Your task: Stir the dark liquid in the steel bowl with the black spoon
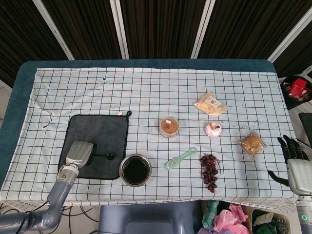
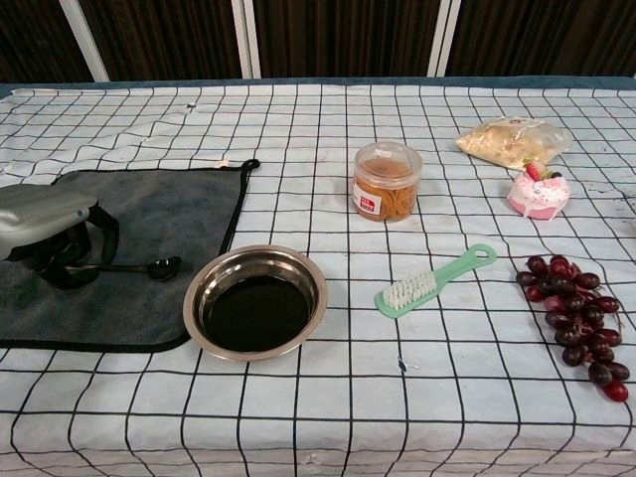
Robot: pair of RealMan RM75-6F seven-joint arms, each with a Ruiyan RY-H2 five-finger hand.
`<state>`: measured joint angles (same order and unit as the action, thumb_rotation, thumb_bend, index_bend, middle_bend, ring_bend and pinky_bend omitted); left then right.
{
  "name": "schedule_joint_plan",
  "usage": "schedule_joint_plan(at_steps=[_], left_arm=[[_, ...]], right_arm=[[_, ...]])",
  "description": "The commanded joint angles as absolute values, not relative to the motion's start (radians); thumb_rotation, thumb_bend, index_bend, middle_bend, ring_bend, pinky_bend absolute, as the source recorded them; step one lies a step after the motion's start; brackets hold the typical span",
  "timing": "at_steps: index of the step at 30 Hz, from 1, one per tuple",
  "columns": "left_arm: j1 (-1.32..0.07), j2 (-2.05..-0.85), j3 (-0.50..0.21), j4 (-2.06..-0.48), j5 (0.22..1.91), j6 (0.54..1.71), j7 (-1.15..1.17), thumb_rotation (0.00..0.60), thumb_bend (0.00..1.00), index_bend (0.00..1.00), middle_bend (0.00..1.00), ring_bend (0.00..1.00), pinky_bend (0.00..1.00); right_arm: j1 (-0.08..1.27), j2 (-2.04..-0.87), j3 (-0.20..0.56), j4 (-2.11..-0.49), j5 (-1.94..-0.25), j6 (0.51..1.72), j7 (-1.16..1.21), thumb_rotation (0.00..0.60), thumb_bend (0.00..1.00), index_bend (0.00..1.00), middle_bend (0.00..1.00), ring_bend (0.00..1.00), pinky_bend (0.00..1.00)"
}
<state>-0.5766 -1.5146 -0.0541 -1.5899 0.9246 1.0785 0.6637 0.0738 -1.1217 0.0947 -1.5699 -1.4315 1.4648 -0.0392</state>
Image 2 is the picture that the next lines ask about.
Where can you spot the pink toy cake with strawberry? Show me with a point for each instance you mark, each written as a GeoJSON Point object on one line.
{"type": "Point", "coordinates": [536, 196]}

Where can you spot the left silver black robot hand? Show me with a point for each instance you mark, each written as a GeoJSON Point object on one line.
{"type": "Point", "coordinates": [45, 213]}

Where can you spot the black spoon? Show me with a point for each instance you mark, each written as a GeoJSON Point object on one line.
{"type": "Point", "coordinates": [161, 268]}

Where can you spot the green scrub brush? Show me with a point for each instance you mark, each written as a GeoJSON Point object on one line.
{"type": "Point", "coordinates": [437, 285]}

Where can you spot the clear jar of rubber bands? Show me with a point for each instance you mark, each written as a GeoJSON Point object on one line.
{"type": "Point", "coordinates": [387, 194]}

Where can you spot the white frame post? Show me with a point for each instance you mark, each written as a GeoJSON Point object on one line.
{"type": "Point", "coordinates": [84, 40]}
{"type": "Point", "coordinates": [247, 40]}
{"type": "Point", "coordinates": [443, 40]}

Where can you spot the clear bag of beige snacks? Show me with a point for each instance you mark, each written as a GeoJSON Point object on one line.
{"type": "Point", "coordinates": [507, 141]}

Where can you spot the white black checkered tablecloth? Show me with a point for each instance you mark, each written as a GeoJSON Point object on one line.
{"type": "Point", "coordinates": [348, 397]}

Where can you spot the dark grey cloth mat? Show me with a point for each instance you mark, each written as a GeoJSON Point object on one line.
{"type": "Point", "coordinates": [174, 213]}

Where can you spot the bunch of red grapes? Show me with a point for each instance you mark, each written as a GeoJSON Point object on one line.
{"type": "Point", "coordinates": [576, 313]}

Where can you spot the stainless steel bowl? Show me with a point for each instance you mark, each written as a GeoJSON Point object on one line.
{"type": "Point", "coordinates": [258, 308]}

